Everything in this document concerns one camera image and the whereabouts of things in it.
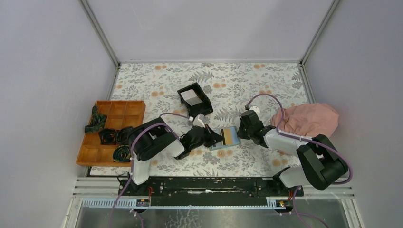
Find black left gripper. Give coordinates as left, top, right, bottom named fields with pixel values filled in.
left=189, top=124, right=223, bottom=151

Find white magnetic stripe card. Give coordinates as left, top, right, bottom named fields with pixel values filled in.
left=209, top=142, right=222, bottom=151

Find gold credit card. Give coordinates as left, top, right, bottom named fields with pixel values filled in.
left=219, top=126, right=240, bottom=146

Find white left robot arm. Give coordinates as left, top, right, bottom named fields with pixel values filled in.
left=128, top=114, right=224, bottom=195

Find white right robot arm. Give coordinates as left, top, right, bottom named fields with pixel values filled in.
left=237, top=110, right=349, bottom=196

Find black card box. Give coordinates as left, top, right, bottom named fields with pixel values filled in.
left=177, top=83, right=213, bottom=117

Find stack of white cards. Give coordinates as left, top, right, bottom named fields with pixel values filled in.
left=180, top=89, right=202, bottom=106

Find pink cloth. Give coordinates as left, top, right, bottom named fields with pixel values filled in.
left=271, top=103, right=339, bottom=137

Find orange compartment tray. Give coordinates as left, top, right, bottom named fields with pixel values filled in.
left=76, top=101, right=145, bottom=167

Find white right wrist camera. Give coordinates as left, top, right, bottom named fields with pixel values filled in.
left=245, top=105, right=260, bottom=114

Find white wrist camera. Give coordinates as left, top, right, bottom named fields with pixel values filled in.
left=245, top=105, right=260, bottom=114
left=189, top=114, right=205, bottom=128

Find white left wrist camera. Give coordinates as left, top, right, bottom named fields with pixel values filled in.
left=189, top=114, right=205, bottom=128

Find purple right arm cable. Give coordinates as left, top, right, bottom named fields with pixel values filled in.
left=245, top=93, right=354, bottom=185

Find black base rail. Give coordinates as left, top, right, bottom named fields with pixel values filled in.
left=117, top=176, right=304, bottom=207

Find black coiled strap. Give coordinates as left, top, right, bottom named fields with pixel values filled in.
left=116, top=126, right=134, bottom=145
left=98, top=129, right=118, bottom=146

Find green patterned strap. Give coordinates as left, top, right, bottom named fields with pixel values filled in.
left=84, top=105, right=108, bottom=134

